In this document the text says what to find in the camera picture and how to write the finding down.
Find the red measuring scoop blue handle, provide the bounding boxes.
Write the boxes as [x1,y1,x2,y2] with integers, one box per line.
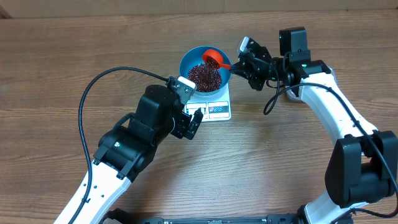
[201,49,232,70]

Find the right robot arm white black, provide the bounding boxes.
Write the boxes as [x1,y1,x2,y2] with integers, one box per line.
[231,27,397,223]

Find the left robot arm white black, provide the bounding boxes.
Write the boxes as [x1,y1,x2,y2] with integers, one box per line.
[56,84,203,223]

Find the white digital kitchen scale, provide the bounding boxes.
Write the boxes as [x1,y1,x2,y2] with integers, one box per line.
[183,84,232,122]

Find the red beans in bowl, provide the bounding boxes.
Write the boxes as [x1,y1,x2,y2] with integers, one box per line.
[188,63,222,93]

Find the teal bowl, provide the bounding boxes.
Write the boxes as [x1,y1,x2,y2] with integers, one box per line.
[179,46,231,96]

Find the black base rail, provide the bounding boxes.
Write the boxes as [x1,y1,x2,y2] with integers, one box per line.
[100,208,304,224]

